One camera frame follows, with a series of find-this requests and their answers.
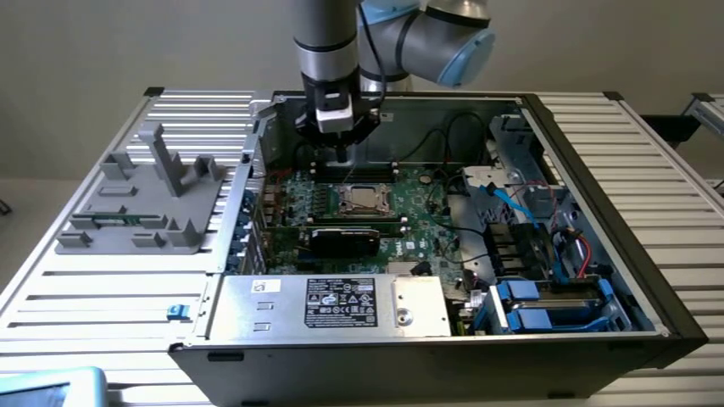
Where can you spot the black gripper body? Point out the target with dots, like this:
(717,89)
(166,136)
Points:
(310,91)

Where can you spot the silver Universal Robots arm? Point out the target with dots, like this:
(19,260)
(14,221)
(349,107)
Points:
(435,46)

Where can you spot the silver CPU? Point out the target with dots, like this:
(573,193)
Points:
(363,197)

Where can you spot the black RAM slot bank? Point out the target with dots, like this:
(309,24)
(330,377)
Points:
(367,173)

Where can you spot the green motherboard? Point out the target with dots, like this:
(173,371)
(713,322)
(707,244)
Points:
(422,220)

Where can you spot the black graphics card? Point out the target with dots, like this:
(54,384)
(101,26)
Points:
(346,243)

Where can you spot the metal disk bay cage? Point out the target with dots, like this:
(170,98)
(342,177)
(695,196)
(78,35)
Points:
(523,148)

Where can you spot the silver chipset heat sink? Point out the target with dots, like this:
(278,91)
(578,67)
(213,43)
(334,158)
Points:
(403,268)

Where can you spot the grey printed parts rack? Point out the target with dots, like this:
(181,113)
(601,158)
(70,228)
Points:
(142,207)

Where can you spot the black case fan shroud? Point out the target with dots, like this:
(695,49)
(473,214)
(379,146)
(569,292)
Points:
(515,250)

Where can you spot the green RAM stick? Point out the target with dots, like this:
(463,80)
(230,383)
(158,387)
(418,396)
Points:
(114,219)

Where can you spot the silver power supply unit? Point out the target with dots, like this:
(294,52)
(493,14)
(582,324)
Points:
(283,309)

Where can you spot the small blue plastic clip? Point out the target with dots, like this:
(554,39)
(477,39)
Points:
(178,312)

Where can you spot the hard disk blue caddy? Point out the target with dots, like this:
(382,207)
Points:
(543,316)

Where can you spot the black open PC case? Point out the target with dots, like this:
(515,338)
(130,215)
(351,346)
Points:
(397,373)

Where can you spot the metal slat side table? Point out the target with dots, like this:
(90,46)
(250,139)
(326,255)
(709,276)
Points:
(710,108)

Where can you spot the teal framed monitor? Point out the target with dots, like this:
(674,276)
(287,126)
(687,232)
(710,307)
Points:
(57,388)

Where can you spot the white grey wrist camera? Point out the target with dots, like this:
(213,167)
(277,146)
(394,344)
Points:
(335,114)

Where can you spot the CPU socket metal frame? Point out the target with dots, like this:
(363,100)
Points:
(339,202)

